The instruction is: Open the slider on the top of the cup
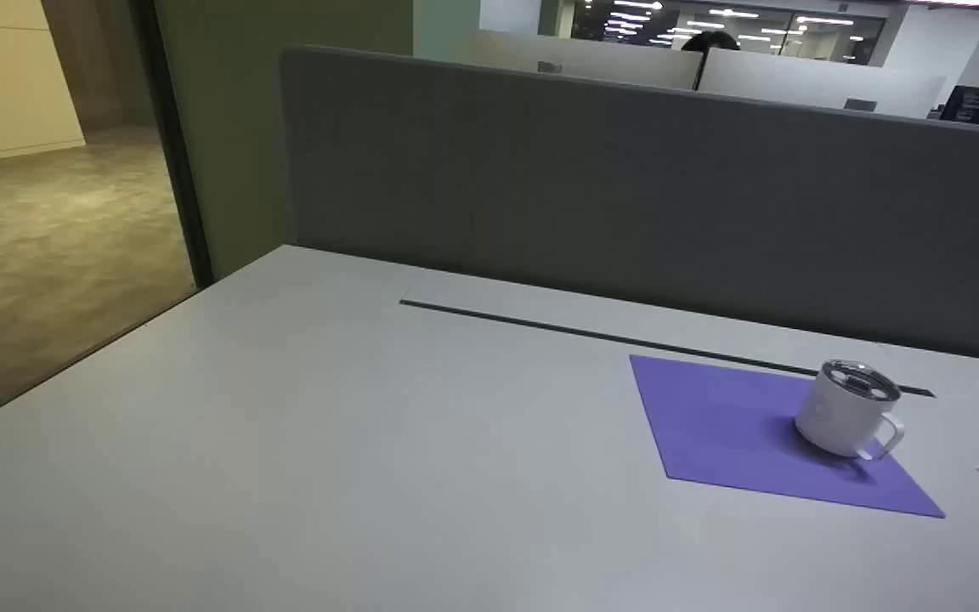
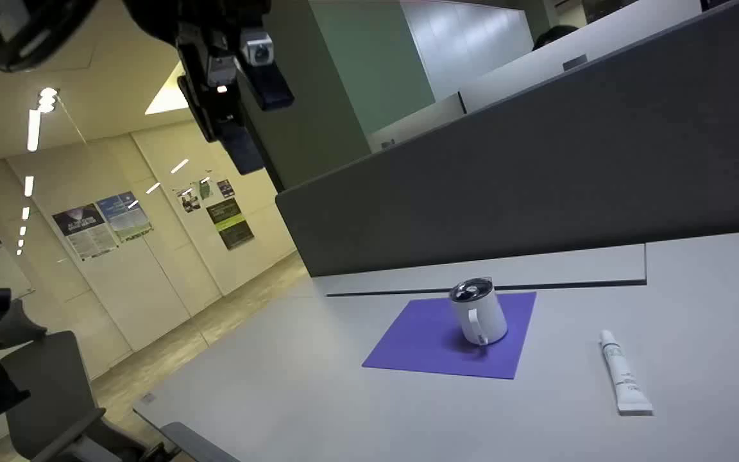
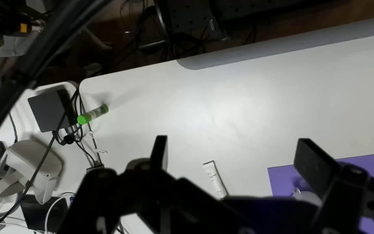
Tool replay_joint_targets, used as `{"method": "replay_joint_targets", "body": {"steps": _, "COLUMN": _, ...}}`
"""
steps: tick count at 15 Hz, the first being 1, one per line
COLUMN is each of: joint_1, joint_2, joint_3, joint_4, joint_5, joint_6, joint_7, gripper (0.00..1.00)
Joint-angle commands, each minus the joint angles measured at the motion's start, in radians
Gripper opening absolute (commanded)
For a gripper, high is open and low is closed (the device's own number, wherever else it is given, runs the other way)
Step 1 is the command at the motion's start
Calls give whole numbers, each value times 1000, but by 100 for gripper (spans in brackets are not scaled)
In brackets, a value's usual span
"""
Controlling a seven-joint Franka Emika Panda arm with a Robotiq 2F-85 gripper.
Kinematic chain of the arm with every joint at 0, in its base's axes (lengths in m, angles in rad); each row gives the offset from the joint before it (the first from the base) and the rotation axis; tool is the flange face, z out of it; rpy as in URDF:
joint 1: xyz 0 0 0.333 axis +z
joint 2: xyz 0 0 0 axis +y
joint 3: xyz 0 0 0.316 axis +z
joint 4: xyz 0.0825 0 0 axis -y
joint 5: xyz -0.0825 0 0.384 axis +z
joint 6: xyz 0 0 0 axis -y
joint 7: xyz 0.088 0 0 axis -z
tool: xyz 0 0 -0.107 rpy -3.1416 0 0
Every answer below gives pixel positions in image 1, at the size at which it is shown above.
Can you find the white cup with slider lid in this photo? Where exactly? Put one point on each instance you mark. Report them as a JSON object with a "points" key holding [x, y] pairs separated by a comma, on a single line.
{"points": [[841, 417]]}

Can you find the grey desk divider panel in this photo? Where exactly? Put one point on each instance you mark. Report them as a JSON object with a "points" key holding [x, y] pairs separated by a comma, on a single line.
{"points": [[648, 191]]}

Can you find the purple mat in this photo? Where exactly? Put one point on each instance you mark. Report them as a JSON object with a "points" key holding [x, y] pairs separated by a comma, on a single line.
{"points": [[727, 437]]}

